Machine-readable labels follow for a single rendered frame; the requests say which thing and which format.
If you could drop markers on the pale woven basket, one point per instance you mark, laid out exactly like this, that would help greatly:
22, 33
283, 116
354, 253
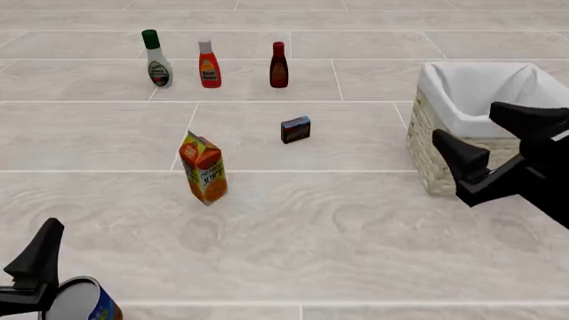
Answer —
429, 150

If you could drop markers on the white cloth basket liner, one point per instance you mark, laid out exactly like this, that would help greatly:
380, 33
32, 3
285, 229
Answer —
462, 90

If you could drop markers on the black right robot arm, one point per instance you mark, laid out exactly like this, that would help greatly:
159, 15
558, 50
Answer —
553, 203

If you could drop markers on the dark chocolate pudding box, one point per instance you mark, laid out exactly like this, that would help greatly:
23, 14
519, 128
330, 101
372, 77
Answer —
295, 130

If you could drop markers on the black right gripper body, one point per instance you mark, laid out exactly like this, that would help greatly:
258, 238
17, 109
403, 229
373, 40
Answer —
529, 166

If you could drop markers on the dark red sauce bottle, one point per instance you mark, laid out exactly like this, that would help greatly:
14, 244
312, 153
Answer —
278, 70

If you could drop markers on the tin can with blue label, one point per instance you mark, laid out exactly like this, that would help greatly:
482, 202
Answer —
77, 301

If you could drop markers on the red ketchup bottle white cap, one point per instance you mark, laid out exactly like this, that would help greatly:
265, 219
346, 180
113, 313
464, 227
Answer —
209, 70

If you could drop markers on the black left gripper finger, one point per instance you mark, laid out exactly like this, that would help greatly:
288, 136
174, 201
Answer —
40, 256

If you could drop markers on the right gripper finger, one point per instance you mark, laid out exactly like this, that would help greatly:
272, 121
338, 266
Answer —
533, 120
464, 158

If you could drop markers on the orange juice carton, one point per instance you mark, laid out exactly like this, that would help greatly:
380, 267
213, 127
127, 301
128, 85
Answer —
206, 173

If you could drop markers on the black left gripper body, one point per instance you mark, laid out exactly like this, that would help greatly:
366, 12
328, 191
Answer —
20, 296

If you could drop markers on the green-capped salad dressing bottle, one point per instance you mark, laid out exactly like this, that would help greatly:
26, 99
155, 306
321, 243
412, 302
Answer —
159, 70

